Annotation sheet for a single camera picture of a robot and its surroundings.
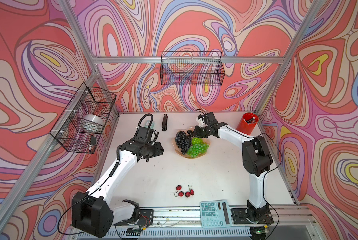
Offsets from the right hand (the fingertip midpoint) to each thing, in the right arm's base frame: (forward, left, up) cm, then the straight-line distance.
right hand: (192, 136), depth 97 cm
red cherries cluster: (-34, +5, -7) cm, 35 cm away
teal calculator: (-44, -8, -6) cm, 45 cm away
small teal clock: (+17, +33, -4) cm, 37 cm away
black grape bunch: (-3, +6, -1) cm, 7 cm away
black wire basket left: (-9, +59, +22) cm, 64 cm away
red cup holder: (+7, -38, +3) cm, 38 cm away
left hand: (-14, +18, +9) cm, 25 cm away
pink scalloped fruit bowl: (-10, +10, -4) cm, 14 cm away
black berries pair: (+3, +1, 0) cm, 3 cm away
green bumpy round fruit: (-4, -2, 0) cm, 4 cm away
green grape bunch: (-10, -2, 0) cm, 10 cm away
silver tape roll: (-7, +51, +26) cm, 57 cm away
